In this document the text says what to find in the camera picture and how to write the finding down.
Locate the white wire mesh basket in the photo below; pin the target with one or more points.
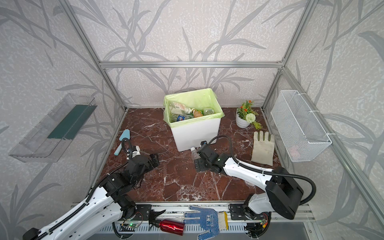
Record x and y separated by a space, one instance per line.
301 132

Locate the blue dotted knit glove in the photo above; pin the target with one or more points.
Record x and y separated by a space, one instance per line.
206 218

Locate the beige work glove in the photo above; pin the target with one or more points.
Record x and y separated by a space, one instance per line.
263 149

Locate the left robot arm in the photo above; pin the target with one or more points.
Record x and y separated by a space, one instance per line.
106 203

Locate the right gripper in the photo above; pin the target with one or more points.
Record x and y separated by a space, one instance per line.
201 160

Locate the white bin with green liner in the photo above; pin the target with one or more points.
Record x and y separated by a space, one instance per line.
189 133

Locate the yellow sponge pad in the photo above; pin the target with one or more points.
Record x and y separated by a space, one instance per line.
223 221

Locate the pepsi bottle blue cap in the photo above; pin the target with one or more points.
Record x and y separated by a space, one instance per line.
179 117

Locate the clear bottle green cap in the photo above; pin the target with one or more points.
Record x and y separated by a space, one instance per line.
208 111

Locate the potted plant white pot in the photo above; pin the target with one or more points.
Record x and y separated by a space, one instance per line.
246 116

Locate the red metal flask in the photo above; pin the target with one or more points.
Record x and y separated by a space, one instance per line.
165 225

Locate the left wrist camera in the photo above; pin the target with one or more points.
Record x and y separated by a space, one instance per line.
135 151

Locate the square red text label bottle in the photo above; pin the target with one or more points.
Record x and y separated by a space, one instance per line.
179 108

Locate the clear acrylic wall shelf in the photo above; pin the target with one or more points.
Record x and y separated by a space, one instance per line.
48 140

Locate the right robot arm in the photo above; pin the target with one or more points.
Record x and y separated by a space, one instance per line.
283 192

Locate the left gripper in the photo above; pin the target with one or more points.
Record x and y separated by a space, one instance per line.
151 160

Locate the clear bottle white cap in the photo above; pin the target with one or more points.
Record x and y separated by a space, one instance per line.
194 154

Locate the brown label tea bottle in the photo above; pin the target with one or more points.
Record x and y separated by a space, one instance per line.
197 113

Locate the green circuit board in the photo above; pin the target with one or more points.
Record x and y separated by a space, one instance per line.
130 227

